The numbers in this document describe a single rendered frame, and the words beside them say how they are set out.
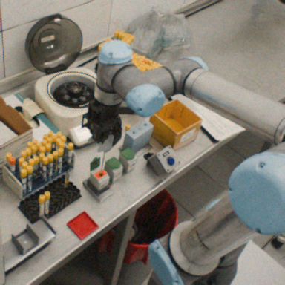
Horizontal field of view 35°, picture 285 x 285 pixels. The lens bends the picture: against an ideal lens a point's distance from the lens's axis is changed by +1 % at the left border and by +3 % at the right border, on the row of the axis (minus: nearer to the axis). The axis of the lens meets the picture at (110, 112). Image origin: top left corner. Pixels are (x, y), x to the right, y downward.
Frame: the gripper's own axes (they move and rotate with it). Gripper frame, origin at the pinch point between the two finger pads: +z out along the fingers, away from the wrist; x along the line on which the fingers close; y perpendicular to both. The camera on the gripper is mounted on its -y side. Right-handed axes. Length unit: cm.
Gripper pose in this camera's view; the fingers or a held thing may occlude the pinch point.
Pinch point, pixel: (105, 146)
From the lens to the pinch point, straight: 126.1
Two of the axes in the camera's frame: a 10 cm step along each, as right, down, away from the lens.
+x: 6.6, 5.7, -4.9
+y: -7.4, 3.9, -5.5
